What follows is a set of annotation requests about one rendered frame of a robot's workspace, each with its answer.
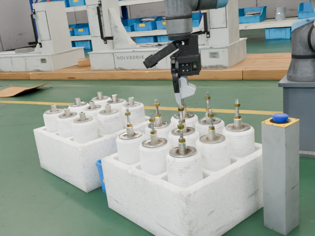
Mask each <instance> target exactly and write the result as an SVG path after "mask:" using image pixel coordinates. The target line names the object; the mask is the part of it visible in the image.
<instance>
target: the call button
mask: <svg viewBox="0 0 315 236"><path fill-rule="evenodd" d="M272 119H273V120H274V121H275V122H286V121H287V119H288V115H287V114H285V113H276V114H273V115H272Z"/></svg>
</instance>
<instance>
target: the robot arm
mask: <svg viewBox="0 0 315 236"><path fill-rule="evenodd" d="M228 1H229V0H164V6H165V22H166V32H167V34H168V40H169V41H173V42H171V43H170V44H168V45H167V46H166V47H164V48H163V49H161V50H160V51H158V52H157V53H155V54H154V55H150V56H148V57H147V58H146V59H145V61H144V62H143V64H144V65H145V67H146V68H147V69H148V68H152V67H155V66H156V64H158V62H159V61H160V60H162V59H163V58H165V57H166V56H168V55H169V54H171V53H172V52H174V51H175V50H177V49H179V50H177V51H176V52H175V53H173V54H172V55H171V56H170V59H171V61H170V64H171V74H172V82H173V88H174V93H175V98H176V102H177V103H178V105H179V106H180V107H182V104H183V100H182V99H183V98H185V97H188V96H192V95H194V93H195V91H196V86H195V85H194V84H191V83H189V82H188V77H187V76H193V75H199V73H200V71H201V60H200V53H199V46H198V34H192V33H191V32H192V31H193V25H192V18H191V17H192V11H201V10H209V9H218V8H223V7H225V6H226V5H227V4H228ZM181 41H183V42H184V44H182V43H183V42H181ZM291 54H292V57H291V62H290V65H289V68H288V71H287V80H289V81H295V82H314V81H315V17H313V18H307V19H302V20H297V21H294V22H293V23H292V30H291Z"/></svg>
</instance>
